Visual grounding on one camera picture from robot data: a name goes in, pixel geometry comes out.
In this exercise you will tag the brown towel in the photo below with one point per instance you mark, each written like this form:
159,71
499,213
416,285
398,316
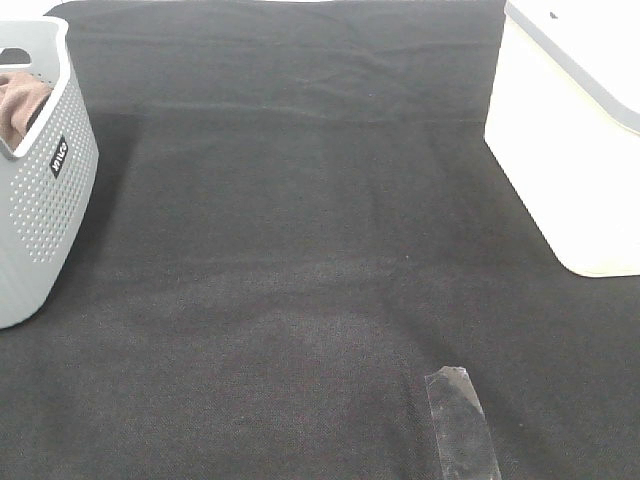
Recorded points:
22,98

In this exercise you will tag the black table cloth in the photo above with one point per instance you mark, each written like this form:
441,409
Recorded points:
296,220

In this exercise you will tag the clear tape strip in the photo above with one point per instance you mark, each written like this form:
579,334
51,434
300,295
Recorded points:
464,443

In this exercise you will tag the white plastic storage box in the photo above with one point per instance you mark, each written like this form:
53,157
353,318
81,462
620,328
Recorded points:
563,124

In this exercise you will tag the grey perforated laundry basket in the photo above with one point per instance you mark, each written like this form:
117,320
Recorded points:
47,180

